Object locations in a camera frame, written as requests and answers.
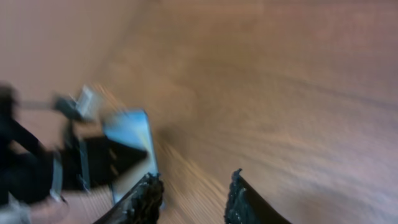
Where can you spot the Samsung Galaxy smartphone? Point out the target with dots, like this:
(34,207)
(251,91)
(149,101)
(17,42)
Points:
(132,128)

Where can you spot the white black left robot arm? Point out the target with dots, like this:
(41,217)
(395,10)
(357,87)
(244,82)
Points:
(30,172)

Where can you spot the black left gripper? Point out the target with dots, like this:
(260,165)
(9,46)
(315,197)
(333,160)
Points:
(94,161)

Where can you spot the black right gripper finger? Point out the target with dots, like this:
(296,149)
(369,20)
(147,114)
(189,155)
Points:
(246,206)

